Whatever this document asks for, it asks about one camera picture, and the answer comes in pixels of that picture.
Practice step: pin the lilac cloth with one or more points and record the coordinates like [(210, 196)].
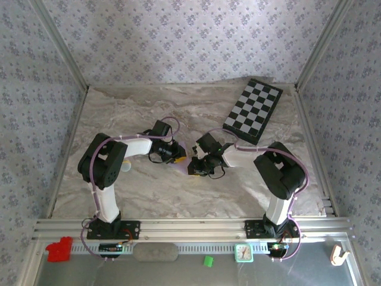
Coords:
[(183, 167)]

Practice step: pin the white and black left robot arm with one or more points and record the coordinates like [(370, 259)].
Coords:
[(138, 147)]

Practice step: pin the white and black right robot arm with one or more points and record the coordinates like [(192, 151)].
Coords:
[(241, 156)]

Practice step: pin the teal square clock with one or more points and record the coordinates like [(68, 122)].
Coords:
[(244, 253)]

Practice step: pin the small white cup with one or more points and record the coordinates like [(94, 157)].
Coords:
[(126, 167)]

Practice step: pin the black and grey chessboard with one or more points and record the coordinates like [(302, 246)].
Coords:
[(254, 110)]

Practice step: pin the grey oval stone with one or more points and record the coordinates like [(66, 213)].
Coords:
[(155, 252)]

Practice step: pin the small green block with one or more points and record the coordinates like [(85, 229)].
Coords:
[(208, 261)]

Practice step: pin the brushed metal shelf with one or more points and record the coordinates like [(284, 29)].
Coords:
[(178, 274)]

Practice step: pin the red toy block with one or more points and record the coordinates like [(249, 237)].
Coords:
[(59, 250)]

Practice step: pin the wooden hook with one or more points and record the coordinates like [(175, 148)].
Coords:
[(337, 256)]

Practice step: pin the aluminium mounting rail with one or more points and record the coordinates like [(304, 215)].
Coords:
[(193, 228)]

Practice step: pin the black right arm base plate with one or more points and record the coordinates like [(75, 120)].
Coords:
[(253, 228)]

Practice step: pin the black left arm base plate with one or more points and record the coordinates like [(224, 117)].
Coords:
[(131, 230)]

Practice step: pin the aluminium side rail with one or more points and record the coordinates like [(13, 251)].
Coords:
[(311, 134), (78, 119)]

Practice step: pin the aluminium corner post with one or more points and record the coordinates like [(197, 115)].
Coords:
[(321, 44), (62, 44)]

